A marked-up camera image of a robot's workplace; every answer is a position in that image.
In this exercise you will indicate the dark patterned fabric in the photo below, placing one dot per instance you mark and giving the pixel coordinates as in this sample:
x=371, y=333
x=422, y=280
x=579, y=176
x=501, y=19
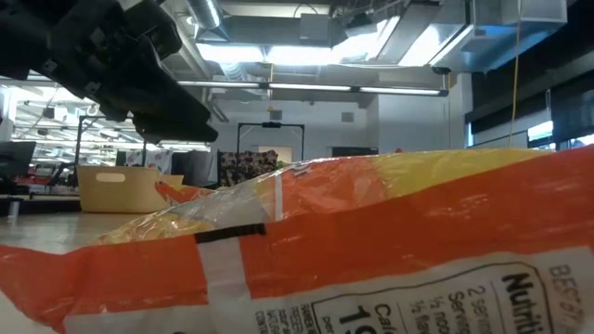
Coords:
x=248, y=169

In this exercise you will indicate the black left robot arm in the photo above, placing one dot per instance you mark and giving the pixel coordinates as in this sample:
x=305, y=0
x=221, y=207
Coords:
x=23, y=32

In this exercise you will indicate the dark office chair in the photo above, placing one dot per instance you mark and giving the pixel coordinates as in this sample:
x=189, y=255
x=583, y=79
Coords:
x=195, y=167

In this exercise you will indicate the black metal frame rig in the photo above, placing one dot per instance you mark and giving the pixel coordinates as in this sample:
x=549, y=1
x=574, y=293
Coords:
x=79, y=148
x=271, y=124

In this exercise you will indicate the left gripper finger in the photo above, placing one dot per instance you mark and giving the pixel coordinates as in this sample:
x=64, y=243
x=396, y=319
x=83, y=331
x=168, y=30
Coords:
x=176, y=132
x=158, y=99

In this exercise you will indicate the dark background table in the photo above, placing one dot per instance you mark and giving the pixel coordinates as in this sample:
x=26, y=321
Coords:
x=42, y=206

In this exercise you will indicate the black monitor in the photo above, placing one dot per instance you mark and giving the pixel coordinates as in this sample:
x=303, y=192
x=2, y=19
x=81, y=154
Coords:
x=16, y=158

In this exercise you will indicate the yellow plastic bin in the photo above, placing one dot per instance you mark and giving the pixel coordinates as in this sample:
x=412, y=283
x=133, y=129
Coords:
x=125, y=195

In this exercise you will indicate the silver rectangular ceiling duct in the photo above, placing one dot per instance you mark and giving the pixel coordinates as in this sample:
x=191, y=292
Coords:
x=464, y=37

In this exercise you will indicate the grey ceiling box unit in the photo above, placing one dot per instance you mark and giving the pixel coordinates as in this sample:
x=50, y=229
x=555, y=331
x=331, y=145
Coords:
x=315, y=28

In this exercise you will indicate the bright window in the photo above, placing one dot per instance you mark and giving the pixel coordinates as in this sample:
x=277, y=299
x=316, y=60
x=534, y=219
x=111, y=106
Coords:
x=540, y=131

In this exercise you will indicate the long linear ceiling light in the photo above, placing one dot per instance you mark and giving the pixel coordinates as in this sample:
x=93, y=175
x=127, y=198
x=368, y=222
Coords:
x=306, y=87

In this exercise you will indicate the grey wall vent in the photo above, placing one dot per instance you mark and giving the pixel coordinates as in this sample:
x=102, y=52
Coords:
x=276, y=114
x=347, y=116

